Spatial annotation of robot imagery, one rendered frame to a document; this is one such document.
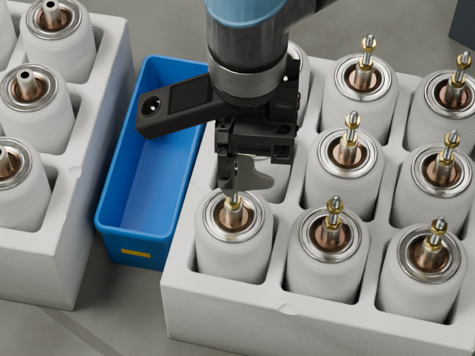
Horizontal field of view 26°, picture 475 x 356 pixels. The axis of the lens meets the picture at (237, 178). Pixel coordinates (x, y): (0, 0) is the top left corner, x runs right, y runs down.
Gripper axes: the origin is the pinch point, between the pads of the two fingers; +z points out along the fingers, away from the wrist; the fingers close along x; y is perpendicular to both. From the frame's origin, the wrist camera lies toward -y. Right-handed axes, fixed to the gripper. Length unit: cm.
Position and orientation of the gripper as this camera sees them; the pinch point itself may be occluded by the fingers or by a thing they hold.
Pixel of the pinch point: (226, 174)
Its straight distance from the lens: 115.8
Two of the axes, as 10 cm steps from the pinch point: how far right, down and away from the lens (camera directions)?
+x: 0.7, -8.6, 5.1
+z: 0.0, 5.1, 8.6
